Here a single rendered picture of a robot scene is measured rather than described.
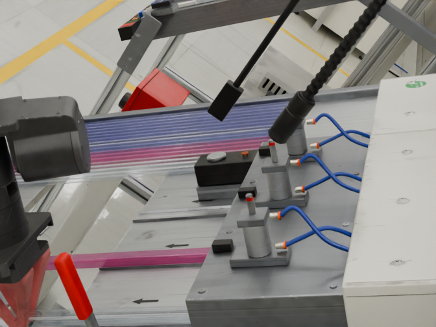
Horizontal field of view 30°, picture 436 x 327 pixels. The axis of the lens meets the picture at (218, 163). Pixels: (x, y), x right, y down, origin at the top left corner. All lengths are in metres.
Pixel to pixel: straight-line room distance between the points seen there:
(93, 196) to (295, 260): 1.21
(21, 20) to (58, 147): 2.71
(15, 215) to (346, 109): 0.60
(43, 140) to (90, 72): 2.61
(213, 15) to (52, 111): 1.38
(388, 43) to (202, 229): 1.16
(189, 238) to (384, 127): 0.25
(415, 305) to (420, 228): 0.09
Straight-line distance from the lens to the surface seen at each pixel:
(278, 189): 0.79
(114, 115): 1.36
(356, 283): 0.62
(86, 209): 1.90
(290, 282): 0.67
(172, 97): 1.73
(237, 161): 0.97
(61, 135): 0.72
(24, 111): 0.73
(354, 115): 1.18
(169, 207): 0.99
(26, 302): 0.80
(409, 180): 0.77
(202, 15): 2.08
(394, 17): 0.87
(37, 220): 0.81
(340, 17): 5.39
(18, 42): 3.27
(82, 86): 3.21
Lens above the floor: 1.53
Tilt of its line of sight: 28 degrees down
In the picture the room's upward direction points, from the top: 36 degrees clockwise
